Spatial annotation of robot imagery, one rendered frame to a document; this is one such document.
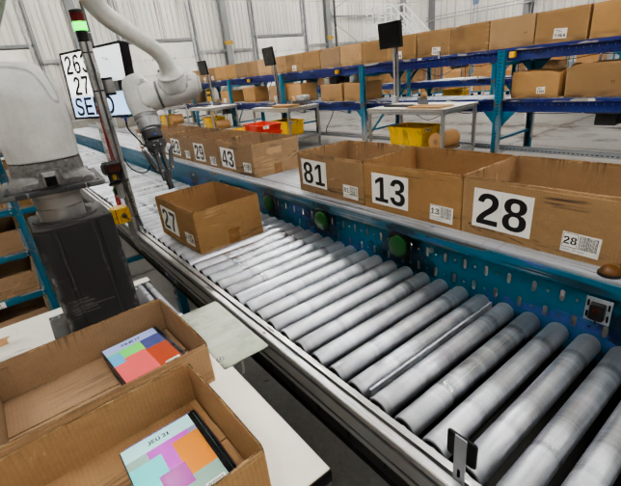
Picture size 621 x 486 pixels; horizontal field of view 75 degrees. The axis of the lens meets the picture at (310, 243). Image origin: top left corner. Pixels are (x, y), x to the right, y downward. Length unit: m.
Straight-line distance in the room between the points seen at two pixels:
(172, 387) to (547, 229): 0.92
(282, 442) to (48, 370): 0.59
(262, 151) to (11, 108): 1.25
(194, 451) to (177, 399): 0.15
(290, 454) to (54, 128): 0.86
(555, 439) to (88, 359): 1.00
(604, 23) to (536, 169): 4.47
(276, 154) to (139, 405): 1.54
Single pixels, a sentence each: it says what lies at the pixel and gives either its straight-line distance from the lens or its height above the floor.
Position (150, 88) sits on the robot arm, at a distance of 1.73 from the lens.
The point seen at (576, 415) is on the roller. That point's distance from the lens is 0.91.
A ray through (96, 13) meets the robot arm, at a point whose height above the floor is 1.59.
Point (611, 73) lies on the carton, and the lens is 5.51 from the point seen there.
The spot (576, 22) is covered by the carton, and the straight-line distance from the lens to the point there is 5.92.
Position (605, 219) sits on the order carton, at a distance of 1.08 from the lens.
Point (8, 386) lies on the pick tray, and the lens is 1.14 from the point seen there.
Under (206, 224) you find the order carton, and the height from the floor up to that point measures 0.86.
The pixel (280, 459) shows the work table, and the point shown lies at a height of 0.75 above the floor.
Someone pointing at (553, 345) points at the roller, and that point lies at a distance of 1.08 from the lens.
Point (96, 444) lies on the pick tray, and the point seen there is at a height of 0.78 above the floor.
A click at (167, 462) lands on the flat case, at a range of 0.80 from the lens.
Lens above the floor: 1.35
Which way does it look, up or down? 23 degrees down
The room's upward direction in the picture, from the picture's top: 6 degrees counter-clockwise
